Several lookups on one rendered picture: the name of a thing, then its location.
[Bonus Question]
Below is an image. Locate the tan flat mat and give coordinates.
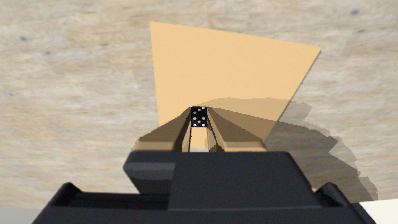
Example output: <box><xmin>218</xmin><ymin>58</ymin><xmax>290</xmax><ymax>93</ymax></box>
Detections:
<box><xmin>150</xmin><ymin>21</ymin><xmax>322</xmax><ymax>142</ymax></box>

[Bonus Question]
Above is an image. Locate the black die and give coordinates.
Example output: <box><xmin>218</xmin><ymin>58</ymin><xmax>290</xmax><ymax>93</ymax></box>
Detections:
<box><xmin>191</xmin><ymin>106</ymin><xmax>207</xmax><ymax>127</ymax></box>

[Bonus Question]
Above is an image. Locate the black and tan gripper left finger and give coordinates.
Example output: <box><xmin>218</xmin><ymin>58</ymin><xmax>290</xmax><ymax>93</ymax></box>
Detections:
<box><xmin>130</xmin><ymin>107</ymin><xmax>192</xmax><ymax>152</ymax></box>

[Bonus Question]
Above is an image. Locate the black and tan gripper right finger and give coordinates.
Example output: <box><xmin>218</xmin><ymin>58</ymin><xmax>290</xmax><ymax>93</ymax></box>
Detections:
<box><xmin>206</xmin><ymin>107</ymin><xmax>268</xmax><ymax>152</ymax></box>

